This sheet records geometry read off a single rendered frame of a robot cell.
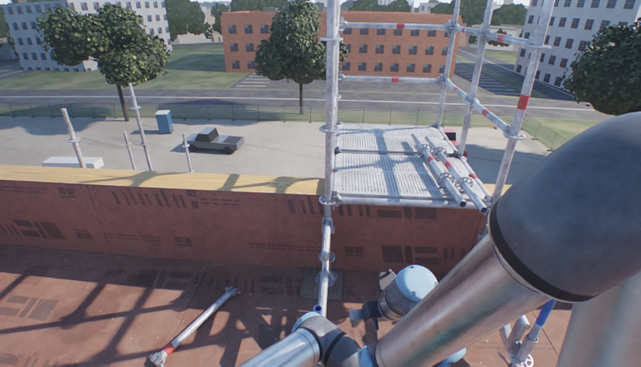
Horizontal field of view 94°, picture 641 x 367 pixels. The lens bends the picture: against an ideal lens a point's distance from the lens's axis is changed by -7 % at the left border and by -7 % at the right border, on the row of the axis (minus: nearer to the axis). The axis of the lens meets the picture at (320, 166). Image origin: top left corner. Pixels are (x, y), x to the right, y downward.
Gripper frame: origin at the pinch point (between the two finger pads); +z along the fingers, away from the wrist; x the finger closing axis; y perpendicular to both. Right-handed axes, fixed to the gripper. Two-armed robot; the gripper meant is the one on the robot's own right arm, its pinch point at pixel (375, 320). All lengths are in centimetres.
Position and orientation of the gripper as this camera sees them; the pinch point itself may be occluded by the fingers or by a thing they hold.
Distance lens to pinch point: 110.2
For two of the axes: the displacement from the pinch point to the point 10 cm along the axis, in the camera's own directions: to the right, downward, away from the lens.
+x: 9.8, 0.4, 2.0
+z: -1.7, 6.4, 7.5
